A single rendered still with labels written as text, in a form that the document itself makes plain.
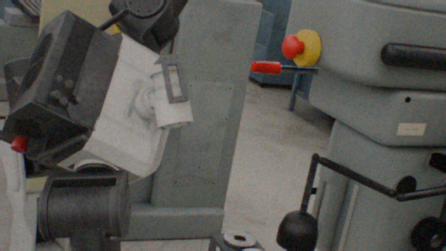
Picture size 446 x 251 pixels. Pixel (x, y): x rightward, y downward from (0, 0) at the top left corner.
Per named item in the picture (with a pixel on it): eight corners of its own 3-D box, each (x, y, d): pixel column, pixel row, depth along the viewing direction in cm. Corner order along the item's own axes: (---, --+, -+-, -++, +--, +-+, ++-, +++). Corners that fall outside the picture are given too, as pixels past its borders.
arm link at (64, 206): (51, 270, 109) (44, 196, 106) (63, 250, 118) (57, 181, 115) (118, 268, 109) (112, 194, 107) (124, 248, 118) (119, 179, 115)
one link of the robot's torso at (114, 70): (-44, 171, 124) (28, 133, 98) (13, 32, 139) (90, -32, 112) (82, 221, 140) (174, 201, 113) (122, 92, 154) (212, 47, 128)
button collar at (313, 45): (307, 70, 101) (314, 33, 99) (287, 61, 106) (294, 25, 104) (317, 71, 101) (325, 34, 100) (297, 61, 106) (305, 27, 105)
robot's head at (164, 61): (151, 112, 115) (162, 104, 108) (143, 67, 116) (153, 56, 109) (183, 108, 117) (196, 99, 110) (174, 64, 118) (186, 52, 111)
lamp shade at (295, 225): (267, 239, 112) (273, 207, 110) (293, 231, 117) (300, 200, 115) (297, 257, 107) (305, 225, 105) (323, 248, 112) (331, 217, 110)
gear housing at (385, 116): (383, 149, 101) (399, 90, 98) (303, 103, 121) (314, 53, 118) (521, 150, 116) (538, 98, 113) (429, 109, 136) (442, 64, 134)
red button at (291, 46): (289, 61, 100) (293, 37, 99) (276, 55, 103) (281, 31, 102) (306, 63, 101) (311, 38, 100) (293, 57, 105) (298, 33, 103)
